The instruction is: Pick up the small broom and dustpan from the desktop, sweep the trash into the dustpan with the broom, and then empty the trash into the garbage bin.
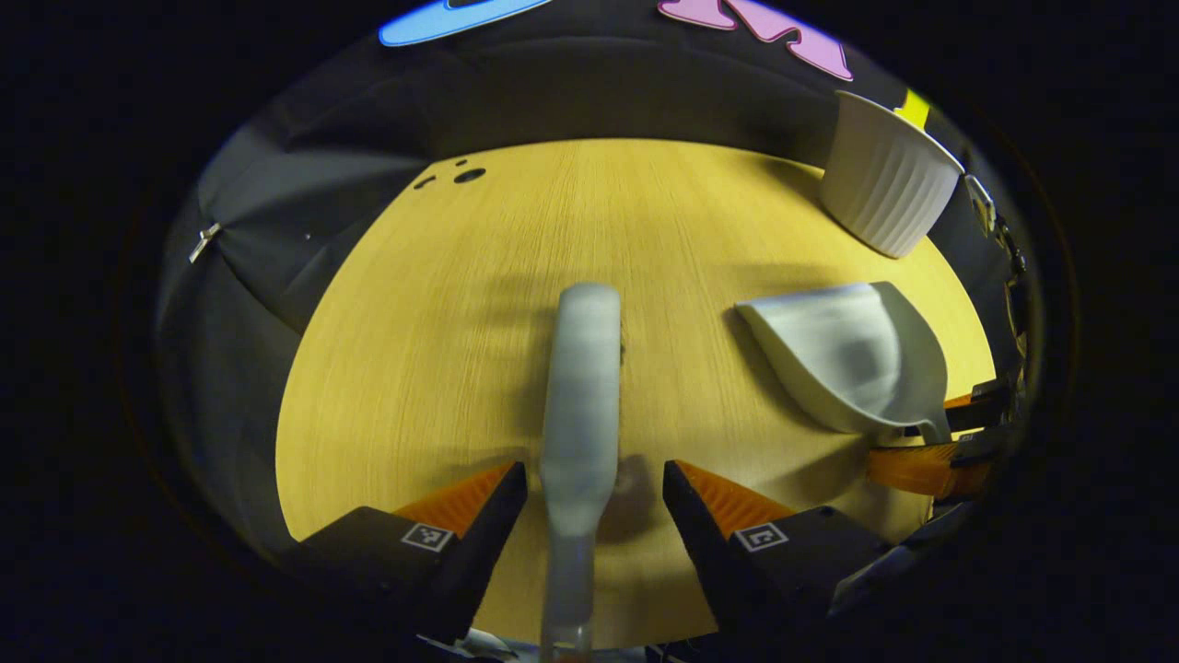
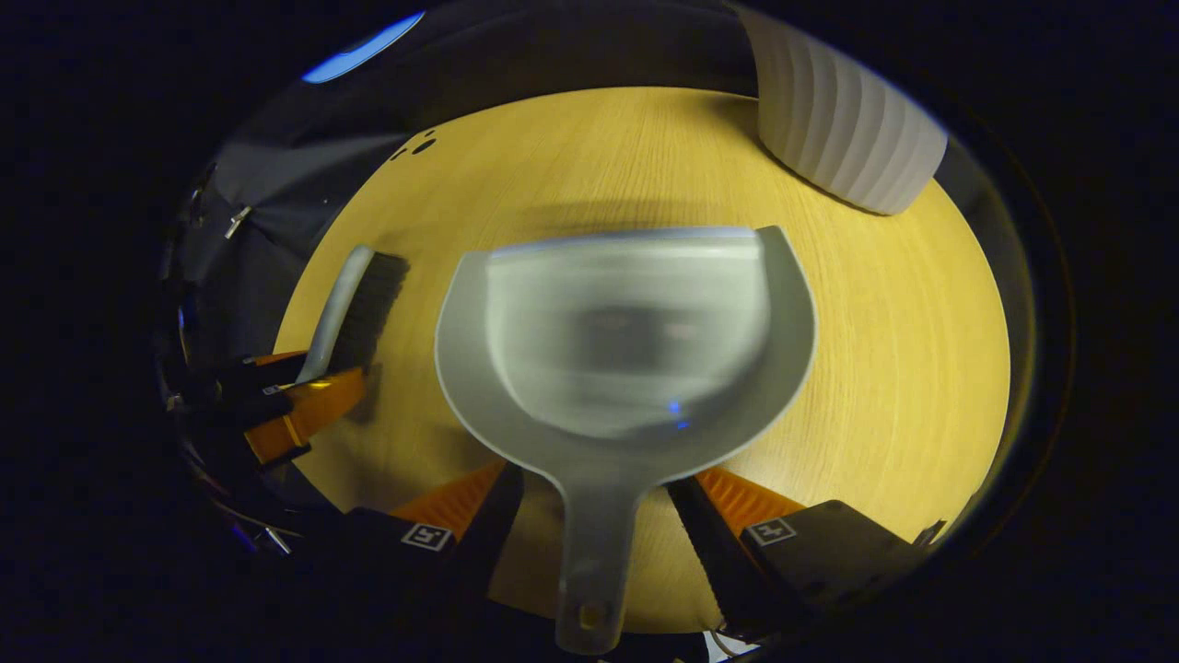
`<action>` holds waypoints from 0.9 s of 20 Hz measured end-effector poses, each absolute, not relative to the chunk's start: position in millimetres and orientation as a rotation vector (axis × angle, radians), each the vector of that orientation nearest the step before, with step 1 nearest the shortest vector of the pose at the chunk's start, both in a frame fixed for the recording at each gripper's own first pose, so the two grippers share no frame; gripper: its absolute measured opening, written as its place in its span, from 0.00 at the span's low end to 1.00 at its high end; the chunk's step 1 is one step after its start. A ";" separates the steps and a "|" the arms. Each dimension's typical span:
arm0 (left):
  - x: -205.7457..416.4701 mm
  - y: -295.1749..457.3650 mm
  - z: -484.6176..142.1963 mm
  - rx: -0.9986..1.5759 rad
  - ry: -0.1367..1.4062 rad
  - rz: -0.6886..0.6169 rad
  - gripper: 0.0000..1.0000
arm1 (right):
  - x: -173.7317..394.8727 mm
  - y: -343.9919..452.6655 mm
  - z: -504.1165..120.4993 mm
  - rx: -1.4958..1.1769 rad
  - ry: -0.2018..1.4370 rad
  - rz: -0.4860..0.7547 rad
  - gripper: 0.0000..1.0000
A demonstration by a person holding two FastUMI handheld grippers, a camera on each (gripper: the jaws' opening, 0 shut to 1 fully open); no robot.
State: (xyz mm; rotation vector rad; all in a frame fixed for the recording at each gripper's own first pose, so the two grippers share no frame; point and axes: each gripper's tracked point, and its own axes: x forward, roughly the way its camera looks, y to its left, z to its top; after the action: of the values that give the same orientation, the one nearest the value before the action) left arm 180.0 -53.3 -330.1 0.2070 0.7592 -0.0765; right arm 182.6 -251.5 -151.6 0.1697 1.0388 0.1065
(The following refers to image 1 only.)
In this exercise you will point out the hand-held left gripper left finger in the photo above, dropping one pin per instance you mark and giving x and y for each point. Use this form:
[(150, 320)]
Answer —
[(479, 562)]

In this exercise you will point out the wooden desktop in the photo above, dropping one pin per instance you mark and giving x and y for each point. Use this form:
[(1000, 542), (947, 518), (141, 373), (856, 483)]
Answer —
[(414, 368)]

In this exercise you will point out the white ribbed garbage bin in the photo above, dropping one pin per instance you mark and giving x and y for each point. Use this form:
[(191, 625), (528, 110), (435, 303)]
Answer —
[(884, 184)]

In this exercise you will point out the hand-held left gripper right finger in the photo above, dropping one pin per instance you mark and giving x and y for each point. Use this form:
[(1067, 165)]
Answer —
[(709, 562)]

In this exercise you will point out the white plastic dustpan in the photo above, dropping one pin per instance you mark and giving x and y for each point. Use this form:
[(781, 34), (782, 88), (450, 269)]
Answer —
[(847, 350)]

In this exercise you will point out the small grey broom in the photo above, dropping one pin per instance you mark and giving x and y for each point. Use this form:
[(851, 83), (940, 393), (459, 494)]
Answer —
[(585, 368)]

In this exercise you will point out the white cloth clip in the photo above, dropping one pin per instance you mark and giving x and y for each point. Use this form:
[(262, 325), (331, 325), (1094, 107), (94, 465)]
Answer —
[(204, 242)]

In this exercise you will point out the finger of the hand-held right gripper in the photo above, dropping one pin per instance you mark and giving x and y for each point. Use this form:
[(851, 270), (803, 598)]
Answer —
[(976, 405), (921, 468)]

